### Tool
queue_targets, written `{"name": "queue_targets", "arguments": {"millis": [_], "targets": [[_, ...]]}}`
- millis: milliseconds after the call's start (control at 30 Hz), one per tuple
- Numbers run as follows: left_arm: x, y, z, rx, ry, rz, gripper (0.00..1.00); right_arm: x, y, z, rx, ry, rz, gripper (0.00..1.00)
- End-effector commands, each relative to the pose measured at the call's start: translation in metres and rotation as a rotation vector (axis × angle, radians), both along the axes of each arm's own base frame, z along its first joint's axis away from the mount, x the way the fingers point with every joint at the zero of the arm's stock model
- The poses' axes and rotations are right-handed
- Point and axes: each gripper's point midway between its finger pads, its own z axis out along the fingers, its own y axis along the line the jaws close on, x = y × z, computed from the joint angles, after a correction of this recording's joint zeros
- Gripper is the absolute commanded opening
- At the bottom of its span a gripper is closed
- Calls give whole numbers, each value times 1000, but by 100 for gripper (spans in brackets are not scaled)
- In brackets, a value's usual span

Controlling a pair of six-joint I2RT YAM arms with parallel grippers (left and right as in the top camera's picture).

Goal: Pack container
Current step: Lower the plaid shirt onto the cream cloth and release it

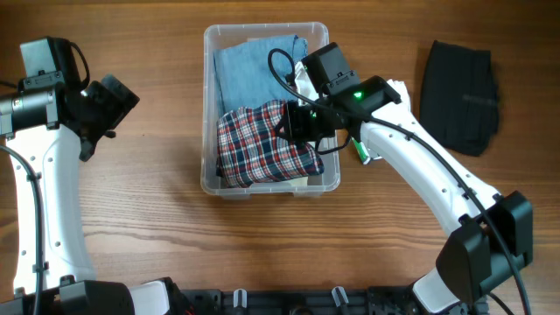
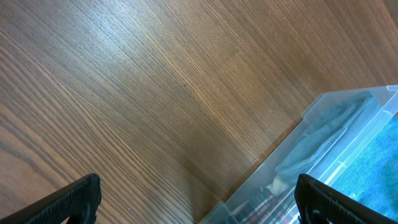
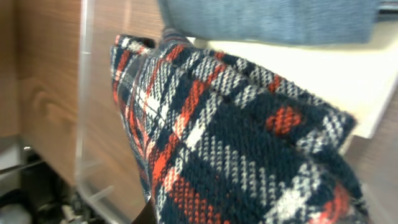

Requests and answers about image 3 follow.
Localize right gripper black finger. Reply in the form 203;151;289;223
132;197;157;224

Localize red plaid shirt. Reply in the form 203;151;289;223
110;28;371;223

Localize blue jeans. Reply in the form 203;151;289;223
159;0;380;45

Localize cream cloth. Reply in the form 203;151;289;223
189;21;397;138

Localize clear plastic storage bin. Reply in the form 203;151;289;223
75;0;397;223

